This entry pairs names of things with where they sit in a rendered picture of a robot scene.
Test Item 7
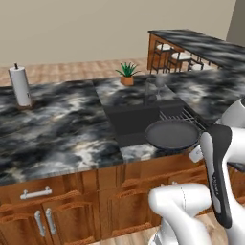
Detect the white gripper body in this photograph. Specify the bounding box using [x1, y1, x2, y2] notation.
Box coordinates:
[189, 145, 204, 163]

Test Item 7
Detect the dark grey frying pan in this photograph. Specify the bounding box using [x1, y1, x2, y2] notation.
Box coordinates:
[145, 119, 201, 151]

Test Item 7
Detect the dark sink basin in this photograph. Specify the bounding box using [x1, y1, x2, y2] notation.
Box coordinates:
[103, 98, 187, 148]

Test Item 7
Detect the dark sink tap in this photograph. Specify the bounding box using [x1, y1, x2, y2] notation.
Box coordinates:
[144, 76, 167, 107]

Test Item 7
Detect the green plant in orange pot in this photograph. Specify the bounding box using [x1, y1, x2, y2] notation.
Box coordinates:
[115, 61, 142, 87]

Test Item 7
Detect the black hob with grates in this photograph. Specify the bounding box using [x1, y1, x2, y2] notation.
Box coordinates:
[158, 105, 209, 132]

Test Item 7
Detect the wooden drawer front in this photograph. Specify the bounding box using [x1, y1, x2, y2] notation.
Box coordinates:
[122, 161, 207, 189]
[0, 173, 99, 209]

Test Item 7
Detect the wooden cupboard door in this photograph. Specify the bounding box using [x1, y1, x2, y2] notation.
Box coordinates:
[41, 190, 100, 245]
[107, 186, 163, 239]
[0, 204, 46, 245]

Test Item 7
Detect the black bar stool, white seat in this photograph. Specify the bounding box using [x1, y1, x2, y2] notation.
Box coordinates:
[150, 41, 173, 75]
[167, 51, 192, 73]
[188, 59, 206, 72]

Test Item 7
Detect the wooden bar counter, marble top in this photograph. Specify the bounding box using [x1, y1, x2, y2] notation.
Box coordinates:
[146, 29, 245, 72]

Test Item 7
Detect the white paper towel roll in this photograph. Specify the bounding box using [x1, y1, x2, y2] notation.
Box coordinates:
[8, 62, 33, 108]

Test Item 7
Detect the silver cupboard door handle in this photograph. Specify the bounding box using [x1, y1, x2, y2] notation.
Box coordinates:
[44, 208, 57, 236]
[33, 210, 47, 238]

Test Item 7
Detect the silver drawer handle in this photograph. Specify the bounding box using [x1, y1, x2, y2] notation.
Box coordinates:
[19, 186, 54, 201]

